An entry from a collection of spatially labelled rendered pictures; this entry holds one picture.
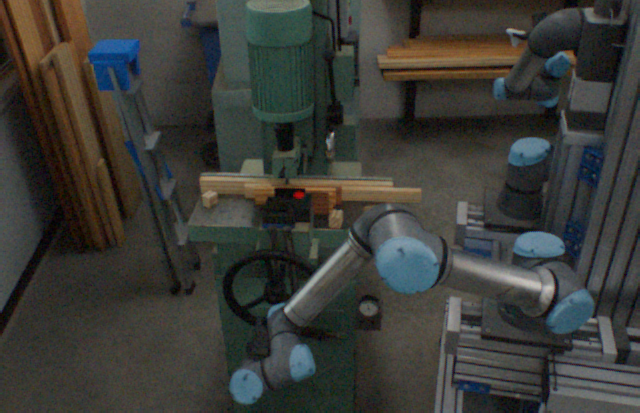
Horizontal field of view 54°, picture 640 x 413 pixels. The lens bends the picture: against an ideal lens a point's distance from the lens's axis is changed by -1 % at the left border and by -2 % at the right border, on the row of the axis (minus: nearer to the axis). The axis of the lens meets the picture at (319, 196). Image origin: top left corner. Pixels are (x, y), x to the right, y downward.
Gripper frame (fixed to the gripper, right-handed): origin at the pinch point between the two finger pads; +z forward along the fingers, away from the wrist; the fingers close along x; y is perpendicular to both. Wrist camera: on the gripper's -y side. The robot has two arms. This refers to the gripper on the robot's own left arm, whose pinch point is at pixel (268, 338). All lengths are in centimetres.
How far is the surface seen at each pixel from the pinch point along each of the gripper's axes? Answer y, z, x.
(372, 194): -40, 22, 27
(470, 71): -107, 214, 85
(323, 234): -28.4, 11.0, 13.6
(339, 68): -78, 21, 16
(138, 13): -141, 222, -122
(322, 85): -73, 25, 11
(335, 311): -2.6, 25.7, 17.1
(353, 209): -35.3, 19.4, 21.9
